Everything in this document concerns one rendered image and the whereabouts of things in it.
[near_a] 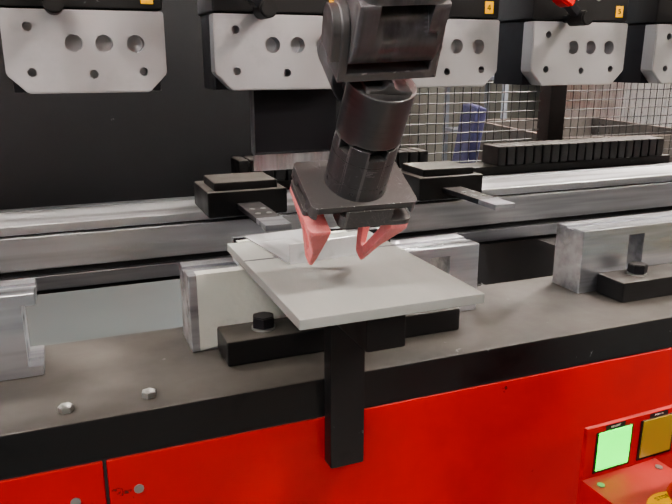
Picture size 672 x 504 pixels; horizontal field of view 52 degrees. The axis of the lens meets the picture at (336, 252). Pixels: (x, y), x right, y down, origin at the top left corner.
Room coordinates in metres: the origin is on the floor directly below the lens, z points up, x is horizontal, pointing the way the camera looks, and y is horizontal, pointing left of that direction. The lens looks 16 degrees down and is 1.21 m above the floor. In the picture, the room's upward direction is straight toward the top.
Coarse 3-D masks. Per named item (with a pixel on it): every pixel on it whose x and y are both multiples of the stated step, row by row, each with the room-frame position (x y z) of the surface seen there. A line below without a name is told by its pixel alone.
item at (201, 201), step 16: (208, 176) 1.04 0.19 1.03; (224, 176) 1.04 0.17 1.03; (240, 176) 1.04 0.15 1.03; (256, 176) 1.04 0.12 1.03; (208, 192) 0.97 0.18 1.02; (224, 192) 0.98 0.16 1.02; (240, 192) 0.98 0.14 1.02; (256, 192) 0.99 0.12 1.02; (272, 192) 1.00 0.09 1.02; (208, 208) 0.97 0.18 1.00; (224, 208) 0.97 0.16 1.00; (240, 208) 0.96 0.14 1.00; (256, 208) 0.94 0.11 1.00; (272, 208) 1.00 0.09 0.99; (272, 224) 0.85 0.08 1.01; (288, 224) 0.85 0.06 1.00
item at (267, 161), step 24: (264, 96) 0.80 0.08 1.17; (288, 96) 0.81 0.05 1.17; (312, 96) 0.82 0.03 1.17; (264, 120) 0.80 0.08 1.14; (288, 120) 0.81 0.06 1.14; (312, 120) 0.82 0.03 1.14; (264, 144) 0.80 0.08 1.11; (288, 144) 0.81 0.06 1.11; (312, 144) 0.82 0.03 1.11; (264, 168) 0.81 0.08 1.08; (288, 168) 0.82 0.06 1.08
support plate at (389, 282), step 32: (256, 256) 0.72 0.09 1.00; (352, 256) 0.72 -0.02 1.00; (384, 256) 0.72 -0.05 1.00; (288, 288) 0.61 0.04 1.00; (320, 288) 0.61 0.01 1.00; (352, 288) 0.61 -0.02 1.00; (384, 288) 0.61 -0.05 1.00; (416, 288) 0.61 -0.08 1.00; (448, 288) 0.61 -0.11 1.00; (320, 320) 0.53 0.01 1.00; (352, 320) 0.54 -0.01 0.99
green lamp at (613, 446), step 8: (608, 432) 0.64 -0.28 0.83; (616, 432) 0.64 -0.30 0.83; (624, 432) 0.65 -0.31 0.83; (600, 440) 0.63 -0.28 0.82; (608, 440) 0.64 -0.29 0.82; (616, 440) 0.64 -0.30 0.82; (624, 440) 0.65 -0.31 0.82; (600, 448) 0.63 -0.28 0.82; (608, 448) 0.64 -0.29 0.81; (616, 448) 0.64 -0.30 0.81; (624, 448) 0.65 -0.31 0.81; (600, 456) 0.63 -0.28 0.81; (608, 456) 0.64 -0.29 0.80; (616, 456) 0.64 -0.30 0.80; (624, 456) 0.65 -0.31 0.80; (600, 464) 0.63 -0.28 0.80; (608, 464) 0.64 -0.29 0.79; (616, 464) 0.64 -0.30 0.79
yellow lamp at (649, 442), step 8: (664, 416) 0.67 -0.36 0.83; (648, 424) 0.66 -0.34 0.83; (656, 424) 0.66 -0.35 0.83; (664, 424) 0.67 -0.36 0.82; (648, 432) 0.66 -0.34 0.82; (656, 432) 0.66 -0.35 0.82; (664, 432) 0.67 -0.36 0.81; (648, 440) 0.66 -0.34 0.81; (656, 440) 0.67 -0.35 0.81; (664, 440) 0.67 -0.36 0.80; (640, 448) 0.66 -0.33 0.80; (648, 448) 0.66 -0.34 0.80; (656, 448) 0.67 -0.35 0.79; (664, 448) 0.67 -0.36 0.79; (640, 456) 0.66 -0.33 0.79
